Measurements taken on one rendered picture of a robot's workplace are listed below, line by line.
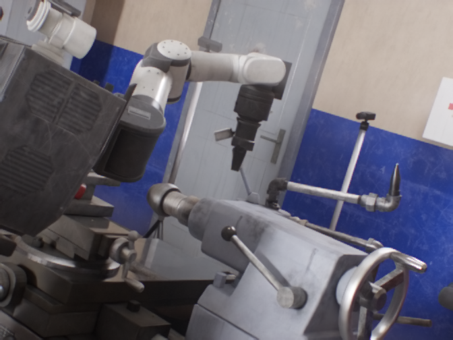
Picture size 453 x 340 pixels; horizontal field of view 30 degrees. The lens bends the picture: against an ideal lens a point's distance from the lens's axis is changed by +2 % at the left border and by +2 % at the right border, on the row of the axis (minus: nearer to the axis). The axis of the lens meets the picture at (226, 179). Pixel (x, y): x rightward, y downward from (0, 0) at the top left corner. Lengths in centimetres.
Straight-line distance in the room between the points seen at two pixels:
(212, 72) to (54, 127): 61
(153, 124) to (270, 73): 45
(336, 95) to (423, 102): 62
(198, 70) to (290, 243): 46
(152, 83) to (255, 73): 30
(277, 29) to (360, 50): 68
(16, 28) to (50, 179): 483
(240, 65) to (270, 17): 394
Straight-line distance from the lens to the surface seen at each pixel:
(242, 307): 184
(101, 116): 147
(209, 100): 613
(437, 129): 499
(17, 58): 142
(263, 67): 199
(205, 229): 197
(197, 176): 612
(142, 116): 165
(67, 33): 163
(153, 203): 215
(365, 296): 176
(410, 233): 515
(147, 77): 181
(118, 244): 188
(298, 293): 175
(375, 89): 537
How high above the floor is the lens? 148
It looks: 8 degrees down
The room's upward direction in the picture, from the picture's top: 16 degrees clockwise
